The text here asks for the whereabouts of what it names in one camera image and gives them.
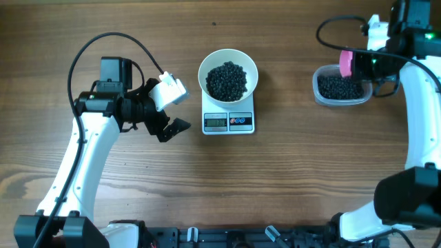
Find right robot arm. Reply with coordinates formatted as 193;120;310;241
329;1;440;246

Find white bowl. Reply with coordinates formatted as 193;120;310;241
198;49;259;107

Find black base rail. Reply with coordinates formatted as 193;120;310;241
147;227;326;248

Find black cable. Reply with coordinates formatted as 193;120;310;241
32;32;165;248
315;14;441;94

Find left black cable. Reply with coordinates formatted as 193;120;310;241
32;32;165;248

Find white digital kitchen scale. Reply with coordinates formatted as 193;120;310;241
202;93;255;135

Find black beans in container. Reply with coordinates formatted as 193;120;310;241
318;76;365;100

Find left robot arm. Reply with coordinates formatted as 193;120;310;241
14;57;190;247

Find black beans in bowl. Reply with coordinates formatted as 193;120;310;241
205;61;247;102

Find pink scoop blue handle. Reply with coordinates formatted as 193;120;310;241
339;50;353;77

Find clear plastic container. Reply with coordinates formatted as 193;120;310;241
312;65;373;107

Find right black cable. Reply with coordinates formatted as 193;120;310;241
315;14;441;94

